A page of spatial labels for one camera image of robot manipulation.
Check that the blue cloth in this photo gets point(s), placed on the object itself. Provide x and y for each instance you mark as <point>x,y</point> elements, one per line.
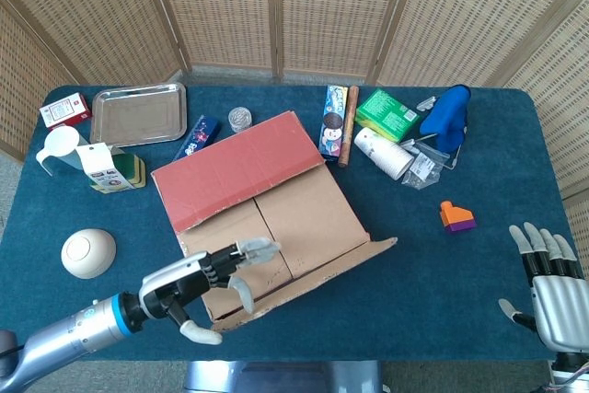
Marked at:
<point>446,117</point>

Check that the round silver jar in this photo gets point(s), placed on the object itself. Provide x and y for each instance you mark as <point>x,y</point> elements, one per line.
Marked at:
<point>240,119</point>

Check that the small red white box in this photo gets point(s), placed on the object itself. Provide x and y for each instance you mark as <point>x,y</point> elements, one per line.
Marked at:
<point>64,110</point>

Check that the blue table cover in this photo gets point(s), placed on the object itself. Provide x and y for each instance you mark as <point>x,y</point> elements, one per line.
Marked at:
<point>437,282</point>

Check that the metal tray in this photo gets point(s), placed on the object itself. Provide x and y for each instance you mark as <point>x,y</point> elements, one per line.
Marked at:
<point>138,114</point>

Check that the blue cookie box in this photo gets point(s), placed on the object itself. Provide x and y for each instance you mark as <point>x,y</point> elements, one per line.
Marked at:
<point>332,121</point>

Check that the white plastic scoop cup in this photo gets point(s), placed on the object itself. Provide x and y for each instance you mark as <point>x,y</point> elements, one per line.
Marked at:
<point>60,140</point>

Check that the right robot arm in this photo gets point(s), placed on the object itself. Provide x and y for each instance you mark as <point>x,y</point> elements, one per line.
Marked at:
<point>570,372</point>

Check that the cream round bowl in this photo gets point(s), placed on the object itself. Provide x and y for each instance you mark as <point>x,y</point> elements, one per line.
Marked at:
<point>87,252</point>

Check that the green box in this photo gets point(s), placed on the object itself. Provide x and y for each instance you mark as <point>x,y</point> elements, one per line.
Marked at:
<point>386,112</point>

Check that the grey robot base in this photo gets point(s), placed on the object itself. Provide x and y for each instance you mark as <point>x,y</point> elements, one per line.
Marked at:
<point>276,377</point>

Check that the wicker folding screen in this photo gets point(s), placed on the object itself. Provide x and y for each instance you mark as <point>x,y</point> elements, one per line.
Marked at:
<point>230,6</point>

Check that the grey clip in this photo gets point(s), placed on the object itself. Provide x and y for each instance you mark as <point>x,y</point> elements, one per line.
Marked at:
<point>427,103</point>

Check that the sponge pack carton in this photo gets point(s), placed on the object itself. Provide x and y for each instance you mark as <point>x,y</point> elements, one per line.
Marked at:
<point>108,172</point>

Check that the white paper cup stack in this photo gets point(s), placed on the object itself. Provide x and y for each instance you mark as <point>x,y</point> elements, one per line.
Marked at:
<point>384,153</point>

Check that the large brown cardboard box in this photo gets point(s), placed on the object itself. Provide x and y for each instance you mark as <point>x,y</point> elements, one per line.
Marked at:
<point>257,172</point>

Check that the orange purple toy block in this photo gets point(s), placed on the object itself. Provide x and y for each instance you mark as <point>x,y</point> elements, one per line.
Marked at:
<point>455,218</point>

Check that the dark blue snack package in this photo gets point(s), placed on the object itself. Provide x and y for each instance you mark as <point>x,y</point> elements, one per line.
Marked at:
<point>198,137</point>

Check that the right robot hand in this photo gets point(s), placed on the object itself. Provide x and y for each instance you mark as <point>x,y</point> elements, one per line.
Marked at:
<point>563,305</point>

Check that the brown wooden stick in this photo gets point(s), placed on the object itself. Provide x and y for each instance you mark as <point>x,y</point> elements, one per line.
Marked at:
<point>349,126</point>

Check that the clear zip bag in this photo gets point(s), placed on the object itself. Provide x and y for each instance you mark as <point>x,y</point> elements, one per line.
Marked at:
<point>425,167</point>

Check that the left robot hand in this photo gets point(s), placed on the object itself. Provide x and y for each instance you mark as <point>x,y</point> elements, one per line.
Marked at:
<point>184,273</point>

